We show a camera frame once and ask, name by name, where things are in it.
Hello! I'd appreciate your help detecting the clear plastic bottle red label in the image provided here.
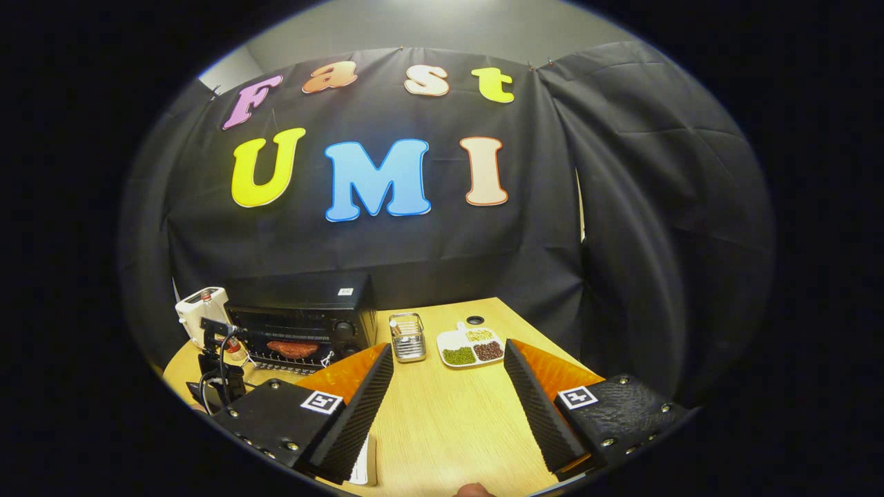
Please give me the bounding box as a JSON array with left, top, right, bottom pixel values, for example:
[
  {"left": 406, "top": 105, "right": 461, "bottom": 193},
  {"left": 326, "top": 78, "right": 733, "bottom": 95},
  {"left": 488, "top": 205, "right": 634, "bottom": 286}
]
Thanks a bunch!
[{"left": 198, "top": 290, "right": 249, "bottom": 364}]

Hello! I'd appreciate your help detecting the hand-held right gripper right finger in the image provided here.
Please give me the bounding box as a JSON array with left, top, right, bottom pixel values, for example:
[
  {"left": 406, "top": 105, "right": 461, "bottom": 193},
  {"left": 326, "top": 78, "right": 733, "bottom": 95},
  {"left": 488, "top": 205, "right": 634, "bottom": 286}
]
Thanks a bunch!
[{"left": 503, "top": 338, "right": 690, "bottom": 474}]

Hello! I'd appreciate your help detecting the red raw meat piece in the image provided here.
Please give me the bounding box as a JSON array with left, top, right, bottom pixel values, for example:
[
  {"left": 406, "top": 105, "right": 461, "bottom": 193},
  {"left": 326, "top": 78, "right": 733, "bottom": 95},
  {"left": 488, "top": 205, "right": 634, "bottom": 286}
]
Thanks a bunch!
[{"left": 266, "top": 340, "right": 320, "bottom": 360}]

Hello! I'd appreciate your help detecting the metal wire basket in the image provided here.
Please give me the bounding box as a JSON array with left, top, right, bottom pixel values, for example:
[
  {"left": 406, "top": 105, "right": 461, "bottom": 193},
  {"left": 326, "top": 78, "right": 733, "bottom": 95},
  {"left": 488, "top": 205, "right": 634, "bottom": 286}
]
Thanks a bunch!
[{"left": 388, "top": 313, "right": 427, "bottom": 364}]

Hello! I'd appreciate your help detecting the black backdrop cloth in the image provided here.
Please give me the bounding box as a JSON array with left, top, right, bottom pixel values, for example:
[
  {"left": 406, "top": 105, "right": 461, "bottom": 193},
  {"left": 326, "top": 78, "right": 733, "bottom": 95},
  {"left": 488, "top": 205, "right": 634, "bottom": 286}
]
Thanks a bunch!
[{"left": 121, "top": 41, "right": 774, "bottom": 408}]

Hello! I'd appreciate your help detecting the black electric oven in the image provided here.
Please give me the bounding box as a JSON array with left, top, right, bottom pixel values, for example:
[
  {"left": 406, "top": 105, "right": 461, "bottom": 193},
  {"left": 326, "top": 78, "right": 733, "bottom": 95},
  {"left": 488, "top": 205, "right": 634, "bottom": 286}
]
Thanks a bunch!
[{"left": 224, "top": 273, "right": 379, "bottom": 377}]

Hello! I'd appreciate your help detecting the white divided dish of beans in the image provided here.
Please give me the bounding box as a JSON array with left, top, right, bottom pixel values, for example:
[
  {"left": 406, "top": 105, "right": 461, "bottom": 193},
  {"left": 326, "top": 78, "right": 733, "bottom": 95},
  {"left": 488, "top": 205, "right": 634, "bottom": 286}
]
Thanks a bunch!
[{"left": 436, "top": 322, "right": 506, "bottom": 369}]

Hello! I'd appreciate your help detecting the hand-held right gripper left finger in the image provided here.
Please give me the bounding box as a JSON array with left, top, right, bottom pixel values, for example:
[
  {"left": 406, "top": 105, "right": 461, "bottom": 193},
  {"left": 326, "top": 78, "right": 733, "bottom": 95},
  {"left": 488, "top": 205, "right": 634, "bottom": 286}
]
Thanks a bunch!
[{"left": 214, "top": 343, "right": 394, "bottom": 484}]

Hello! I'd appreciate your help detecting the white toaster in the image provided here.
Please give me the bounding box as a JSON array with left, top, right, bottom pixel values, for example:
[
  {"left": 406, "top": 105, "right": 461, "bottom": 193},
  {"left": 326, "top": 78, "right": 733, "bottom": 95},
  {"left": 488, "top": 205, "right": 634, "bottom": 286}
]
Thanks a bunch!
[{"left": 175, "top": 286, "right": 230, "bottom": 349}]

